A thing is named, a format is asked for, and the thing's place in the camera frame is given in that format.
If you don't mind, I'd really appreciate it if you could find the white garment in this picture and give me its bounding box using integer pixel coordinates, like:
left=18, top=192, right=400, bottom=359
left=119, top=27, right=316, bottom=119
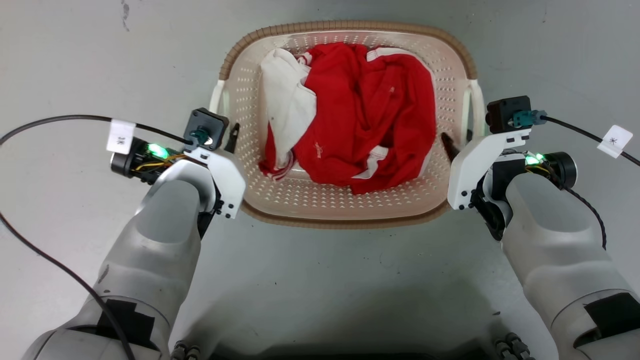
left=259, top=48, right=318, bottom=171

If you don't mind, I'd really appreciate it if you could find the black braided cable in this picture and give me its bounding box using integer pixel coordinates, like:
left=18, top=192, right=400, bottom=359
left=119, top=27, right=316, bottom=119
left=564, top=186, right=608, bottom=251

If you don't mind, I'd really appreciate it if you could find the thin black camera cable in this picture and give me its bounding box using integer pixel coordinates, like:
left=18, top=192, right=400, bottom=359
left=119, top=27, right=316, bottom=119
left=542, top=115, right=640, bottom=167
left=0, top=114, right=195, bottom=360

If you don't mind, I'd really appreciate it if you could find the thin black left camera cable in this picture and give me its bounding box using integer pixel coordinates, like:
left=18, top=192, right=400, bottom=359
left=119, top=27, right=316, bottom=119
left=0, top=114, right=195, bottom=360

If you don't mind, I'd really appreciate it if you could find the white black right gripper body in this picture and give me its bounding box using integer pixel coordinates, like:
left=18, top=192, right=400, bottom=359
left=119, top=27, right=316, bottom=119
left=447, top=128, right=579, bottom=242

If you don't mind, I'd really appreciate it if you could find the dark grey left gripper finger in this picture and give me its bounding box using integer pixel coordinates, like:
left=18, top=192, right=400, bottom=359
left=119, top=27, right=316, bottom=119
left=223, top=122, right=241, bottom=154

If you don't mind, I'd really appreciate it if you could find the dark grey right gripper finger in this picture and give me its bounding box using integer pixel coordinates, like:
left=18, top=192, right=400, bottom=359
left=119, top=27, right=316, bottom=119
left=440, top=132, right=461, bottom=162

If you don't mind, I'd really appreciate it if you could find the white cable label tag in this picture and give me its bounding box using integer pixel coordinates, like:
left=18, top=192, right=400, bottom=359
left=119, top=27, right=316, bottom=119
left=597, top=124, right=634, bottom=159
left=106, top=119, right=137, bottom=154

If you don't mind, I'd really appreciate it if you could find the grey ribbed hose connector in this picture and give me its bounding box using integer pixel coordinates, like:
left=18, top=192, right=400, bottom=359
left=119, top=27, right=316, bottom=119
left=494, top=332, right=534, bottom=360
left=170, top=340, right=202, bottom=360

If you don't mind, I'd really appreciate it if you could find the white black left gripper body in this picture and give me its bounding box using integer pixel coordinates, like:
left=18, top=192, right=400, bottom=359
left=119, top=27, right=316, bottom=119
left=110, top=138, right=247, bottom=221

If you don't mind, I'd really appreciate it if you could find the red garment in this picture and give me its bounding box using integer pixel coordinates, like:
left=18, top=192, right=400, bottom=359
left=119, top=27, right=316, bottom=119
left=258, top=42, right=437, bottom=196

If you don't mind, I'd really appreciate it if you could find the thin black right camera cable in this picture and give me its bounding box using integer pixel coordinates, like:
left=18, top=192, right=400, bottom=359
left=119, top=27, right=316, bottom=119
left=542, top=115, right=640, bottom=167

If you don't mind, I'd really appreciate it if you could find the beige plastic laundry basket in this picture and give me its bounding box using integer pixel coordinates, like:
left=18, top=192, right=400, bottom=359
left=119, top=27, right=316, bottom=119
left=209, top=20, right=487, bottom=230

